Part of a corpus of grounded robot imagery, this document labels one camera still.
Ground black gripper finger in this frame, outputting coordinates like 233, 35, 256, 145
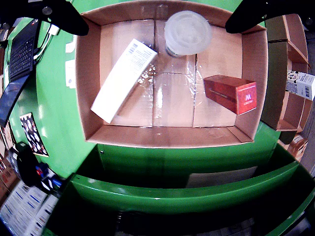
0, 0, 90, 36
225, 0, 315, 34

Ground translucent bottle with teal label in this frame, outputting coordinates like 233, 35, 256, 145
164, 10, 213, 58

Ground red carton box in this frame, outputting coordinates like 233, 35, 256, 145
203, 75, 257, 116

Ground white box with black pattern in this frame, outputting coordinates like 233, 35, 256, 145
285, 70, 315, 101

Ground long white printed box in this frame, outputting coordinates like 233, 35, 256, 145
90, 38, 158, 124

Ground divided cardboard box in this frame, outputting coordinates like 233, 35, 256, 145
260, 13, 313, 131

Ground shallow cardboard tray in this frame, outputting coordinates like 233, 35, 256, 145
75, 1, 268, 148

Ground small blue red box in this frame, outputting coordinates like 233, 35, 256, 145
35, 163, 50, 177

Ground black laptop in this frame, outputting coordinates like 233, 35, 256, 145
0, 18, 41, 127

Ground flattened patterned paper carton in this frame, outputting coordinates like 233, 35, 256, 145
65, 34, 77, 89

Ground black white red patterned card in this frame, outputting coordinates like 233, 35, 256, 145
19, 112, 49, 158

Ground brown carton with printed letters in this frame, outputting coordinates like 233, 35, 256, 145
278, 134, 310, 160

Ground black device with label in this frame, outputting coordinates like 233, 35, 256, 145
16, 142, 40, 187

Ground stacked printed cartons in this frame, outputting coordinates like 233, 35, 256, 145
0, 157, 19, 197

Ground green metal shelf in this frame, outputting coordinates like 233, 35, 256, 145
41, 144, 315, 236

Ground printed paper sheet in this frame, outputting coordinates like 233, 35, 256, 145
22, 194, 60, 236
0, 181, 37, 229

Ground white adapter cable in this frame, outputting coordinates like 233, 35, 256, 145
33, 34, 54, 62

